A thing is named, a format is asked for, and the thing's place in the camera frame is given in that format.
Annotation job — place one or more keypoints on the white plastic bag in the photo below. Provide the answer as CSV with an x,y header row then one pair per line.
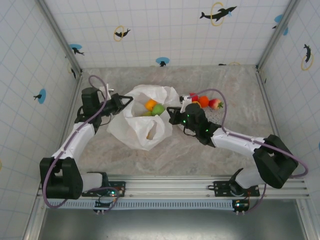
x,y
135,130

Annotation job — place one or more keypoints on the red apple fruit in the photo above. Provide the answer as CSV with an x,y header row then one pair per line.
x,y
193,96

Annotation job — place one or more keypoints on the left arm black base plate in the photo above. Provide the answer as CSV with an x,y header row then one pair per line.
x,y
117,186

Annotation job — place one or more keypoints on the red strawberry with green leaves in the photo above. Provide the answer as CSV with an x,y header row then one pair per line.
x,y
215,103

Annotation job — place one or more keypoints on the grey metal panel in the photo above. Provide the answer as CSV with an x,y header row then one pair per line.
x,y
175,225

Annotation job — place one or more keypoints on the orange round fruit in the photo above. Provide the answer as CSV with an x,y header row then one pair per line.
x,y
203,100

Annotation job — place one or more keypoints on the orange tangerine fruit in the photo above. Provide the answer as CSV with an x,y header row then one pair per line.
x,y
150,104

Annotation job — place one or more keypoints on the green wrinkled round fruit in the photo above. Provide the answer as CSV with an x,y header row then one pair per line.
x,y
158,109

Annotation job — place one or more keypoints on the aluminium mounting rail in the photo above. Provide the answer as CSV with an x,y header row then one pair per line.
x,y
165,186

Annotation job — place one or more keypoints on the yellow speckled pear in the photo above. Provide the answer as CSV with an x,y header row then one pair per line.
x,y
149,136

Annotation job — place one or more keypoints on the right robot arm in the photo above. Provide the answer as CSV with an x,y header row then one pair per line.
x,y
272,162

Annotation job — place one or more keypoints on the white blue-speckled plate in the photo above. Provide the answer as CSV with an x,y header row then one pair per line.
x,y
212,113

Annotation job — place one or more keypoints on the aluminium side rail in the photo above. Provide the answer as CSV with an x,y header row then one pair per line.
x,y
76,92
273,120

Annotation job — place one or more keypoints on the aluminium frame post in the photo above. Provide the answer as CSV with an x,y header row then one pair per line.
x,y
59,35
278,33

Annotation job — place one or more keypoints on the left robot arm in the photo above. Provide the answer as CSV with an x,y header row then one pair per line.
x,y
61,175

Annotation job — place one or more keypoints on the small orange fruit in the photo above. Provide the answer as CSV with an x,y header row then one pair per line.
x,y
195,103

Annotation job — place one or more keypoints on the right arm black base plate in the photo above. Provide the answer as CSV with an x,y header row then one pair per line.
x,y
221,187

